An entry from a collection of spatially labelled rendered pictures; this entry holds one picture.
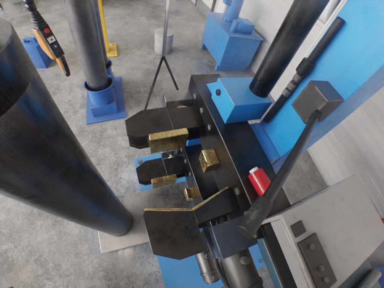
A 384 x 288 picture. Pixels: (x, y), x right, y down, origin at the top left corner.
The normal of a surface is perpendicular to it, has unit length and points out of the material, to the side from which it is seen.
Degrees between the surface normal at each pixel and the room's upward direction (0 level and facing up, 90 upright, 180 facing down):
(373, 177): 90
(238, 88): 0
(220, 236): 0
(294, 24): 90
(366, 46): 90
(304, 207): 0
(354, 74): 90
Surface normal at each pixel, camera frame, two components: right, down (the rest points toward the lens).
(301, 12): -0.69, 0.54
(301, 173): 0.19, -0.49
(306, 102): -0.93, 0.19
